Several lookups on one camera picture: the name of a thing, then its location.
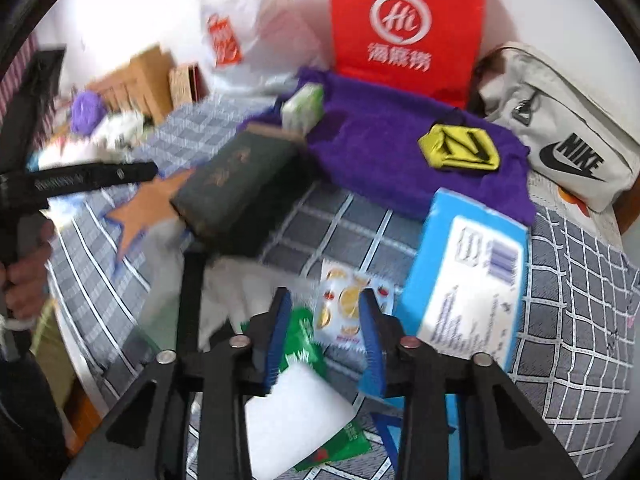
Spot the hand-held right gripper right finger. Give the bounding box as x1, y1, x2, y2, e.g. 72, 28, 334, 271
357, 289, 583, 480

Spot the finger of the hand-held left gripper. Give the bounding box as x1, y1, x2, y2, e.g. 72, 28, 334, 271
87, 161, 159, 192

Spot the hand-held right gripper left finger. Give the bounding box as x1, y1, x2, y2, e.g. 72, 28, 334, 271
62, 287, 293, 480

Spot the white tissue packet green wrapper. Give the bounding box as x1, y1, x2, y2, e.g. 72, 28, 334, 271
240, 307, 373, 473

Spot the small light green tissue pack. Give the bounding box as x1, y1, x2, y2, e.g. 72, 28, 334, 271
280, 84, 325, 133

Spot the person's left forearm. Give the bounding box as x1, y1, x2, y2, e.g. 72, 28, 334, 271
0, 352, 71, 478

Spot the person's left hand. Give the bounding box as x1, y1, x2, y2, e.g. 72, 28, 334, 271
4, 219, 57, 319

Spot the white spotted plush toy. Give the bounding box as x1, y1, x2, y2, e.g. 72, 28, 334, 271
92, 110, 147, 153

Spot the fruit print wipes packet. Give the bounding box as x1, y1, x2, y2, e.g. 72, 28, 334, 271
312, 260, 396, 348

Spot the purple plush toy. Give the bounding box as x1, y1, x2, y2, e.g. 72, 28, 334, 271
70, 90, 108, 136

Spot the brown wooden furniture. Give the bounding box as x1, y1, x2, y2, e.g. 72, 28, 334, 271
87, 45, 176, 126

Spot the brown red box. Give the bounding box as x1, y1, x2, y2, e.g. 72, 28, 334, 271
167, 62, 209, 108

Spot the grey plaid bed sheet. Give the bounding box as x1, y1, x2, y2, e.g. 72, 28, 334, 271
30, 92, 531, 480

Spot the blue tissue pack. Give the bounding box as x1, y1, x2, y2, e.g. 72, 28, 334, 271
360, 187, 531, 480

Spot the purple towel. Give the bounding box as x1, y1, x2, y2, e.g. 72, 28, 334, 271
240, 67, 537, 227

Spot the dark grey grid quilt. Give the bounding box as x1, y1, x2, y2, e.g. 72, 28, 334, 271
507, 205, 640, 441

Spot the yellow pouch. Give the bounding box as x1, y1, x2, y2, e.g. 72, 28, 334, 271
417, 122, 501, 173

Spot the white plastic bag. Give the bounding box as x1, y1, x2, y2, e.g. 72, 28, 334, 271
197, 0, 333, 93

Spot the beige sling bag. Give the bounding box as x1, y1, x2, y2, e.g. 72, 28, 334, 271
470, 42, 637, 213

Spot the white cloth bag black strap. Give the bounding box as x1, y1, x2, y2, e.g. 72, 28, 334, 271
175, 247, 321, 361

